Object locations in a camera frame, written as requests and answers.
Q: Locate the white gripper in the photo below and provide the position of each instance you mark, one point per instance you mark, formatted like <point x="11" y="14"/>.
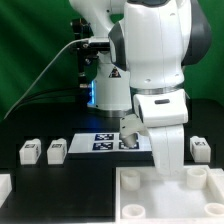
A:
<point x="167" y="144"/>

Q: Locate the white square table top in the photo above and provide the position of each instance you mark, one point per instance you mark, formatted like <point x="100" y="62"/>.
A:
<point x="145" y="197"/>

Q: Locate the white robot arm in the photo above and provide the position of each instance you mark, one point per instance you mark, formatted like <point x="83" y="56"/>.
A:
<point x="142" y="47"/>

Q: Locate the white obstacle right edge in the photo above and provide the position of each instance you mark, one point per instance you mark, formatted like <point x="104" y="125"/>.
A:
<point x="215" y="182"/>

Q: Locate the white obstacle edge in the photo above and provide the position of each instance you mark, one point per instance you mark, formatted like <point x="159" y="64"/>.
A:
<point x="5" y="187"/>
<point x="215" y="182"/>

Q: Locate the white sheet with markers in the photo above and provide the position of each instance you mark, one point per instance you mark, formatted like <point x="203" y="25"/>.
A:
<point x="106" y="142"/>

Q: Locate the white obstacle left edge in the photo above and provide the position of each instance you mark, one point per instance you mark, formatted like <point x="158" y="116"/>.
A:
<point x="5" y="187"/>

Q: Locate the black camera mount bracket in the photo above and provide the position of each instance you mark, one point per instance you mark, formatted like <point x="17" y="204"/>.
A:
<point x="85" y="55"/>

